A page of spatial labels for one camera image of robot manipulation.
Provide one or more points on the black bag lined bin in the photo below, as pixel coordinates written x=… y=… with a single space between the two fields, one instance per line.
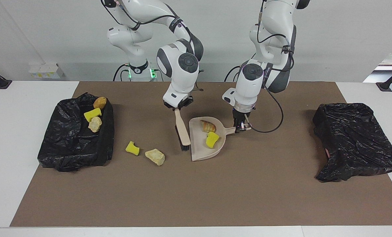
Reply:
x=354 y=144
x=67 y=148

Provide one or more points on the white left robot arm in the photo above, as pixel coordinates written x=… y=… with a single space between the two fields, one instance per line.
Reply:
x=252 y=85

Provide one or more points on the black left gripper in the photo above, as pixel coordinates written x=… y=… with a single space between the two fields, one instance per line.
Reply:
x=241 y=117

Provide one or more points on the orange sponge piece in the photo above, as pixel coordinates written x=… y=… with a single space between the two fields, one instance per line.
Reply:
x=100 y=102

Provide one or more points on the brown table mat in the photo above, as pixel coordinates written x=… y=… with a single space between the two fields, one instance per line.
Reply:
x=196 y=200

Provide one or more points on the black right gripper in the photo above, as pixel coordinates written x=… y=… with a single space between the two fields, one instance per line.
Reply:
x=186 y=102

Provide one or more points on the large pale foam chunk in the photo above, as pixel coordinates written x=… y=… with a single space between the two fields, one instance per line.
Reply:
x=155 y=157

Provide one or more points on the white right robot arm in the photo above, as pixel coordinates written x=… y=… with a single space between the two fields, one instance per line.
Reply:
x=179 y=75

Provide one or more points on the notched yellow sponge piece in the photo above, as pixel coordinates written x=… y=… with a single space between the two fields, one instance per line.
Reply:
x=132 y=148

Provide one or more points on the white wall socket box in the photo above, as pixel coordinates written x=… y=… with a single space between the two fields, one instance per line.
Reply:
x=46 y=71

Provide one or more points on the beige plastic dustpan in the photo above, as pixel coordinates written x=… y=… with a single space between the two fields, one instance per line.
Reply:
x=199 y=148

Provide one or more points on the beige hand brush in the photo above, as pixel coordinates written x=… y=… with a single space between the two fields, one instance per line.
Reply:
x=183 y=131

